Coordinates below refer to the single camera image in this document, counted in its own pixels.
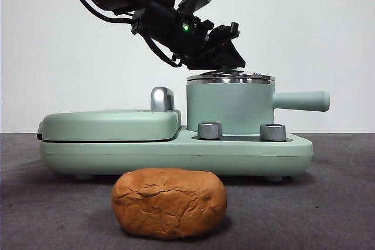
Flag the mint green breakfast machine base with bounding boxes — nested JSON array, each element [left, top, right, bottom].
[[39, 125, 313, 181]]

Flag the silver control knob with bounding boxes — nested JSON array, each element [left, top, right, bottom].
[[260, 124, 287, 142], [197, 121, 223, 140]]

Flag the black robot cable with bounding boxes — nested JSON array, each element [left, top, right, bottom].
[[143, 32, 185, 69], [76, 0, 140, 25]]

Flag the brown potato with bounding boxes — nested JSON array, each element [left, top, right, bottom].
[[111, 167, 228, 239]]

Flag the mint green saucepan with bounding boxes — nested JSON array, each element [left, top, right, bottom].
[[186, 79, 331, 133]]

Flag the glass pot lid green knob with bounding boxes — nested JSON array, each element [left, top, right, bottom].
[[186, 66, 275, 83]]

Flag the silver griddle lid handle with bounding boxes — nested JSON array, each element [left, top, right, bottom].
[[150, 87, 177, 114]]

